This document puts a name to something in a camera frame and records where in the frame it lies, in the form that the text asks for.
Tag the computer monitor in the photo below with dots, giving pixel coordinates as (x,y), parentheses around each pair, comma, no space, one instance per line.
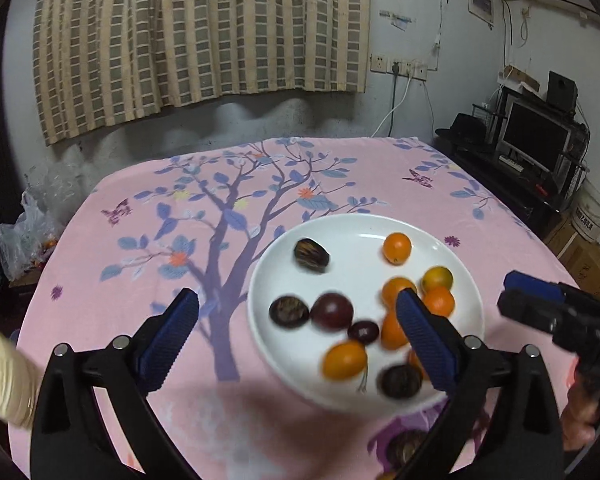
(535,135)

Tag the white wall socket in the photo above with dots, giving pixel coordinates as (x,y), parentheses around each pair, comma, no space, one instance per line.
(378,62)

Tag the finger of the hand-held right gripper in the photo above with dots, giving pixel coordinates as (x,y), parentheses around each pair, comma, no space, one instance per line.
(525,310)
(530,285)

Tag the white electrical panel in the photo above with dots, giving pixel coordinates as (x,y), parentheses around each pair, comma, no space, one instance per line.
(481,0)

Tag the person's right hand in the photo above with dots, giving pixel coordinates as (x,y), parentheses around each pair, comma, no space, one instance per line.
(577,412)

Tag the cardboard box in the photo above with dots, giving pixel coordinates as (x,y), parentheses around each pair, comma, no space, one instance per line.
(585,262)

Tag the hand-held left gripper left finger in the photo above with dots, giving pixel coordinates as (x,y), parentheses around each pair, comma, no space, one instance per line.
(172,340)

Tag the white plate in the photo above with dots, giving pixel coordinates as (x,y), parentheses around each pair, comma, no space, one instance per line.
(355,245)

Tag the black speaker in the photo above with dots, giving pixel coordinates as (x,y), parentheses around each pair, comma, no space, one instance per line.
(561,90)

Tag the beige checked curtain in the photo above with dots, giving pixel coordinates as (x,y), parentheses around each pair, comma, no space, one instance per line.
(200,35)

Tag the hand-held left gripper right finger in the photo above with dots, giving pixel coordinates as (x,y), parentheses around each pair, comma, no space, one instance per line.
(427,345)

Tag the wrinkled dark passion fruit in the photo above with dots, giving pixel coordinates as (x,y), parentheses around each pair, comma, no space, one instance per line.
(311,255)
(288,311)
(405,447)
(400,381)

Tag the yellow-green orange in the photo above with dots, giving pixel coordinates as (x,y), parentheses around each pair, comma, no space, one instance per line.
(437,279)

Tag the large smooth purple passion fruit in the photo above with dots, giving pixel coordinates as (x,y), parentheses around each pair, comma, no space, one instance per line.
(332,311)

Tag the white wall socket strip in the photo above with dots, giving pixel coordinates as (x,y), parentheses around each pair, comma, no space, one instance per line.
(412,69)

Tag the large orange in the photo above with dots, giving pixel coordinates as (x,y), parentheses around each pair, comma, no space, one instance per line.
(345,359)

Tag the black desk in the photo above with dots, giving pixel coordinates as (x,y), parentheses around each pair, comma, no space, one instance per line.
(510,182)

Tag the black hat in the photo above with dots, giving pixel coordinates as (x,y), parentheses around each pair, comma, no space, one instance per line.
(462,127)

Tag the white bucket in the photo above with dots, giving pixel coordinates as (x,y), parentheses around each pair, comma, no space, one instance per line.
(592,210)

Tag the clear plastic bag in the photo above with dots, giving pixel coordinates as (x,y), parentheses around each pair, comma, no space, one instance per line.
(25,240)

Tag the pink printed tablecloth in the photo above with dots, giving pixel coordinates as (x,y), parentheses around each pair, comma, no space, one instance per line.
(180,240)

